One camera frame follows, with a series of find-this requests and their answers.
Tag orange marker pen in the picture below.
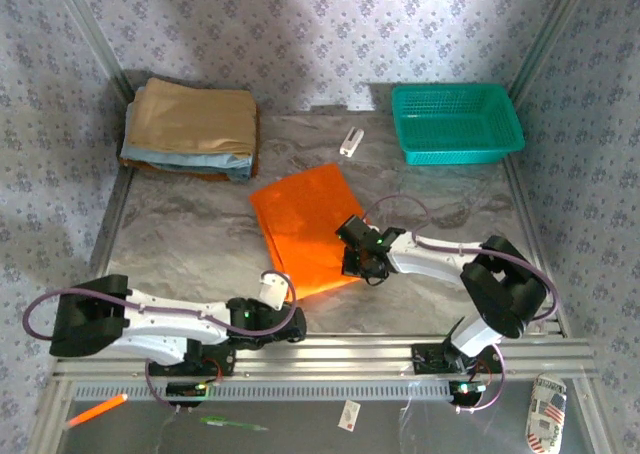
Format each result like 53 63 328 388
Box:
67 393 129 429

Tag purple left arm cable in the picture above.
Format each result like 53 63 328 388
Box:
23 271 299 415

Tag aluminium corner post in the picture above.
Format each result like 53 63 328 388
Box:
509 0 594 106
52 0 134 105

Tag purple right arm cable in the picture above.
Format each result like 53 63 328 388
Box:
362 194 559 415

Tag mid blue denim jeans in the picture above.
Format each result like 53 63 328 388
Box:
149 153 254 181

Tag grey slotted cable duct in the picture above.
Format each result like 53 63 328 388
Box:
72 379 461 403

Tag white card with red mark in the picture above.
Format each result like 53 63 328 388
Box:
337 400 362 433

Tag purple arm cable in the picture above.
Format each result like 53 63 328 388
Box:
362 194 559 415
23 271 299 415

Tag orange trousers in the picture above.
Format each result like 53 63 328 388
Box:
248 162 369 303

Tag green plastic basket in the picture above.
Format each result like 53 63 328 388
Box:
390 82 526 166

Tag flag print pouch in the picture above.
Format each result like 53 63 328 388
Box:
523 373 569 454

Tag mustard brown folded trousers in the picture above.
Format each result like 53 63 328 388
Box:
118 111 261 183

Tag green pen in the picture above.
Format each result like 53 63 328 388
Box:
199 415 270 433

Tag small black controller box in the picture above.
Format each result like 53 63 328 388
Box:
166 381 207 398
449 380 486 396

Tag small white plastic clip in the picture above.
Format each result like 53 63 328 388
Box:
338 126 365 158

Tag aluminium rail frame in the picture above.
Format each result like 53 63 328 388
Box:
52 333 599 380

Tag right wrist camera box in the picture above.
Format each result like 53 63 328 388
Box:
335 214 374 249

